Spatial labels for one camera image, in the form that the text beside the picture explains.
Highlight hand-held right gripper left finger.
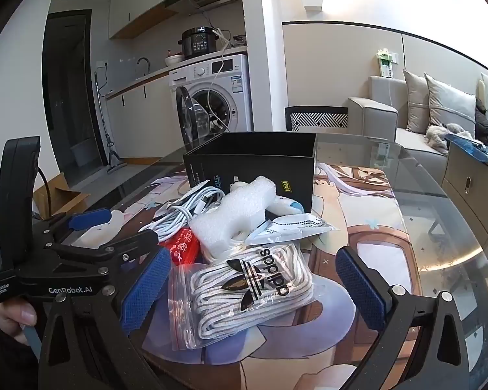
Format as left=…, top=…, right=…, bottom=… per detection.
left=38, top=247, right=172, bottom=390

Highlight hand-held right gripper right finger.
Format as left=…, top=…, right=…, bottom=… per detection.
left=335, top=246, right=486, bottom=390

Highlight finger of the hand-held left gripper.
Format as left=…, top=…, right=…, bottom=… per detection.
left=45, top=230, right=160, bottom=278
left=32, top=208, right=113, bottom=249

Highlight white plastic packet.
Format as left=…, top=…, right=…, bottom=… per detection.
left=80, top=209, right=126, bottom=248

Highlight white cable bundle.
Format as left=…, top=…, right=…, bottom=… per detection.
left=140, top=179, right=228, bottom=246

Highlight face mask packet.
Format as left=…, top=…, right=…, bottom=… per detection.
left=244, top=213, right=340, bottom=248

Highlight bag of white laces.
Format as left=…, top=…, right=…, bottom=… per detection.
left=168, top=241, right=316, bottom=352

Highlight black cardboard box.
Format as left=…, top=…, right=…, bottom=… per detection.
left=183, top=132, right=318, bottom=220

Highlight person's left hand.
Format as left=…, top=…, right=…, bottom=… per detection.
left=0, top=298, right=40, bottom=336

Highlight brown cardboard box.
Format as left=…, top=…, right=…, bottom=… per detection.
left=33, top=173, right=91, bottom=220

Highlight red packet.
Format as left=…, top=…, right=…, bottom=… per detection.
left=158, top=227, right=204, bottom=267

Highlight grey bin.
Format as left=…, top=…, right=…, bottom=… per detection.
left=71, top=140, right=95, bottom=167

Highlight mop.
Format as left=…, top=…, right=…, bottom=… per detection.
left=93, top=71, right=128, bottom=175

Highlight white and blue tube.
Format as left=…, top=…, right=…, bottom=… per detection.
left=264, top=195, right=305, bottom=216

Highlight white lower kitchen cabinet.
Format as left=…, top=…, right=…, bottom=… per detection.
left=106, top=73, right=175, bottom=159

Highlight white foam piece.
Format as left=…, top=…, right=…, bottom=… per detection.
left=189, top=175, right=277, bottom=265

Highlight dark door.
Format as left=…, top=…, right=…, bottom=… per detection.
left=42, top=10, right=106, bottom=167

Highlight beige side cabinet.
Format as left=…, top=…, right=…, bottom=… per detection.
left=441, top=138, right=488, bottom=253

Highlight grey furry cloth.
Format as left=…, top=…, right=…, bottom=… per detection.
left=425, top=123, right=472, bottom=152

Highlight beige sofa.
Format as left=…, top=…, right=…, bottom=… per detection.
left=347, top=75, right=488, bottom=171

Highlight patterned black white chair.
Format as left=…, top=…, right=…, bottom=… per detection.
left=285, top=106, right=349, bottom=133

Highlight blue flat item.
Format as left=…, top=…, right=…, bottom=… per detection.
left=445, top=132, right=488, bottom=164

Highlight white washing machine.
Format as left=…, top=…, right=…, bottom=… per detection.
left=170, top=54, right=253, bottom=147

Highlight beige pillow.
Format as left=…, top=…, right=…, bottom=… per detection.
left=402, top=69, right=432, bottom=133

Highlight grey pillow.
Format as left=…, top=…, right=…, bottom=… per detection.
left=425, top=73, right=476, bottom=131

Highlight black pressure cooker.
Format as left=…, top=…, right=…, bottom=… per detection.
left=181, top=27, right=216, bottom=59

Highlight white upper cabinets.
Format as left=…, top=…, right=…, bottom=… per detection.
left=108, top=0, right=240, bottom=40

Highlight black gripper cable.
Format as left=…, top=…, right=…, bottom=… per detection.
left=36, top=168, right=52, bottom=217

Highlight hanging white power cord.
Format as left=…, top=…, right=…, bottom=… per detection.
left=205, top=28, right=233, bottom=131

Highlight green white wall holder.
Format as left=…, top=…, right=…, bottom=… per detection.
left=374, top=49, right=399, bottom=79

